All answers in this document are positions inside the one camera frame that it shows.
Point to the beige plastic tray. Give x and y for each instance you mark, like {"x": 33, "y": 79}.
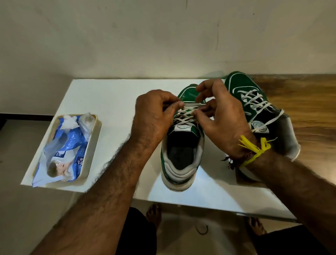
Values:
{"x": 92, "y": 149}

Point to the person's left hand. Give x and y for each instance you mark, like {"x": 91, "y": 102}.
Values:
{"x": 149, "y": 118}

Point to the white wet wipe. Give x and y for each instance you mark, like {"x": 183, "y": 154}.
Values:
{"x": 68, "y": 122}

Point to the yellow thread wristband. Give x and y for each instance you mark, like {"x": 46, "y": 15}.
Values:
{"x": 263, "y": 147}

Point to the blue wet wipe packet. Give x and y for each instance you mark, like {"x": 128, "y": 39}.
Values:
{"x": 68, "y": 147}

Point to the person's right hand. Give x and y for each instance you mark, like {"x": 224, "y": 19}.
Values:
{"x": 228, "y": 123}

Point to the black shorts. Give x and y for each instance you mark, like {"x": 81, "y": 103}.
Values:
{"x": 136, "y": 236}

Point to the person's right foot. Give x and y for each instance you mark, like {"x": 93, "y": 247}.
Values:
{"x": 256, "y": 226}

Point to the person's right forearm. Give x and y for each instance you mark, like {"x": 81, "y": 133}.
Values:
{"x": 299, "y": 191}

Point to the person's left forearm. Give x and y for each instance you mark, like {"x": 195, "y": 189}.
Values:
{"x": 99, "y": 207}

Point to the black skirting strip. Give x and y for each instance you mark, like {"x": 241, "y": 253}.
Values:
{"x": 26, "y": 117}

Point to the green sneaker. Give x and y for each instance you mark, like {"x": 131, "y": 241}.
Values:
{"x": 236, "y": 81}
{"x": 187, "y": 93}

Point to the black loop band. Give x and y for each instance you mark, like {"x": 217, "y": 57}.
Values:
{"x": 197, "y": 231}

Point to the person's left foot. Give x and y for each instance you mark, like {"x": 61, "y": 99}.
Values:
{"x": 154, "y": 214}

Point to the white shoelace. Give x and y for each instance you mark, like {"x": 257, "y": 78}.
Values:
{"x": 185, "y": 115}
{"x": 252, "y": 101}

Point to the brown wooden board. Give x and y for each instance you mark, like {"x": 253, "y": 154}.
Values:
{"x": 309, "y": 105}

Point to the person's foot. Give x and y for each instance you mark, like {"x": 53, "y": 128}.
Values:
{"x": 256, "y": 226}
{"x": 154, "y": 214}

